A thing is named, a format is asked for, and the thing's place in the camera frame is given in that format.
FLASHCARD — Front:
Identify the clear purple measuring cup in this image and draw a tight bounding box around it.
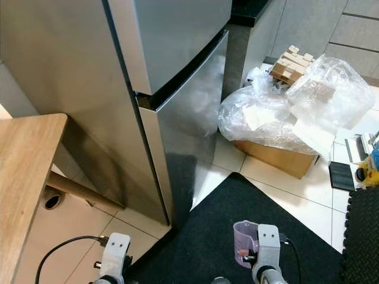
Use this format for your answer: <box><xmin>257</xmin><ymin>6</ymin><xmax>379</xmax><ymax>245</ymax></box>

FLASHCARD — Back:
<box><xmin>233</xmin><ymin>220</ymin><xmax>260</xmax><ymax>269</ymax></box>

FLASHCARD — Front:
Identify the silver fridge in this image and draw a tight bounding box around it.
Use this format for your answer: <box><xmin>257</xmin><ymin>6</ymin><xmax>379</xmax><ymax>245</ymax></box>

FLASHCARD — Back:
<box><xmin>0</xmin><ymin>0</ymin><xmax>233</xmax><ymax>228</ymax></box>

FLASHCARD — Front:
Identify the black floor mat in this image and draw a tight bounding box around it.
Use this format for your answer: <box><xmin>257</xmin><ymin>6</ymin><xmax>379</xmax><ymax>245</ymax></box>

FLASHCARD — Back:
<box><xmin>124</xmin><ymin>173</ymin><xmax>349</xmax><ymax>284</ymax></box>

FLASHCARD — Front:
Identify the black foam tile mat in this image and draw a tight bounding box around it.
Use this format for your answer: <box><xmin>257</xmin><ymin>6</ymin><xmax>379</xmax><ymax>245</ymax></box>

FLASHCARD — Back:
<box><xmin>341</xmin><ymin>186</ymin><xmax>379</xmax><ymax>284</ymax></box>

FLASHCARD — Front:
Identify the black foot pedal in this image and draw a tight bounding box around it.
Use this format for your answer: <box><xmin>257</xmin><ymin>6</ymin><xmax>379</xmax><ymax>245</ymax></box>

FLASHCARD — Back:
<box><xmin>329</xmin><ymin>161</ymin><xmax>356</xmax><ymax>192</ymax></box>

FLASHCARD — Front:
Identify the large clear plastic bag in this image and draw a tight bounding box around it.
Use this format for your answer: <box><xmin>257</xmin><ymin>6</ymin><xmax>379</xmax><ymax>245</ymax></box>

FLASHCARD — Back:
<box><xmin>218</xmin><ymin>71</ymin><xmax>326</xmax><ymax>156</ymax></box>

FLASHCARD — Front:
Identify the yellow blue tool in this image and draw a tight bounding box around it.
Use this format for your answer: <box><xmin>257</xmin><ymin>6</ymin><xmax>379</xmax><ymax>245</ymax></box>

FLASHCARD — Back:
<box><xmin>355</xmin><ymin>131</ymin><xmax>379</xmax><ymax>189</ymax></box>

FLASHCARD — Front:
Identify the white grey box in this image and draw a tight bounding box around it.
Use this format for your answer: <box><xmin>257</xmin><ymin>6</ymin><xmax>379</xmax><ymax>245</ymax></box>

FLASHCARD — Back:
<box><xmin>345</xmin><ymin>135</ymin><xmax>374</xmax><ymax>163</ymax></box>

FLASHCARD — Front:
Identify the clear bubble wrap bag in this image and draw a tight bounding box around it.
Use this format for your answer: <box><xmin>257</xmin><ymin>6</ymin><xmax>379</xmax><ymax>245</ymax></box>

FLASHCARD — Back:
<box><xmin>285</xmin><ymin>54</ymin><xmax>377</xmax><ymax>135</ymax></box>

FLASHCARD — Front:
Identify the wooden block stack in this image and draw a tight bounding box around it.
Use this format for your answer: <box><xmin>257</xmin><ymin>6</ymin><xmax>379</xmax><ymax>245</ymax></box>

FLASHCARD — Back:
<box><xmin>269</xmin><ymin>46</ymin><xmax>314</xmax><ymax>85</ymax></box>

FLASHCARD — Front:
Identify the grey cabinet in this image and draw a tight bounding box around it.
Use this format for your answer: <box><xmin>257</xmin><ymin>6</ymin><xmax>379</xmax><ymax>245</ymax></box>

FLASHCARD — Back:
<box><xmin>222</xmin><ymin>0</ymin><xmax>288</xmax><ymax>98</ymax></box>

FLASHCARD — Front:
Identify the silver freezer door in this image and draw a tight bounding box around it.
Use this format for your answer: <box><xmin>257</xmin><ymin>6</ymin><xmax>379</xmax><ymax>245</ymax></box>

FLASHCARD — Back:
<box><xmin>104</xmin><ymin>0</ymin><xmax>233</xmax><ymax>95</ymax></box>

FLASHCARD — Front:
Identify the black countertop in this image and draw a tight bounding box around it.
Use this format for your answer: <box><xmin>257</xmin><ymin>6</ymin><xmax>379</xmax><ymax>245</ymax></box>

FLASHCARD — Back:
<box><xmin>230</xmin><ymin>0</ymin><xmax>265</xmax><ymax>27</ymax></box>

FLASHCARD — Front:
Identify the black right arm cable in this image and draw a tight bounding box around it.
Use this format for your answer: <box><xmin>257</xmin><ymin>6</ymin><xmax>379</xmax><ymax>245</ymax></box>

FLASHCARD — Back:
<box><xmin>280</xmin><ymin>237</ymin><xmax>303</xmax><ymax>284</ymax></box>

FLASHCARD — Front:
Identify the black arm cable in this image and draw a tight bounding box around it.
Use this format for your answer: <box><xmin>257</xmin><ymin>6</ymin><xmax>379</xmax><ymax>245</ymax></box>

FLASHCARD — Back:
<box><xmin>280</xmin><ymin>237</ymin><xmax>303</xmax><ymax>284</ymax></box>
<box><xmin>34</xmin><ymin>235</ymin><xmax>107</xmax><ymax>284</ymax></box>

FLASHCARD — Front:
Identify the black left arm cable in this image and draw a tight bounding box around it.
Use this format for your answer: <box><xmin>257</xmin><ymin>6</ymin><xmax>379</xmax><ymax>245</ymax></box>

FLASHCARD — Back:
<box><xmin>34</xmin><ymin>235</ymin><xmax>107</xmax><ymax>284</ymax></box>

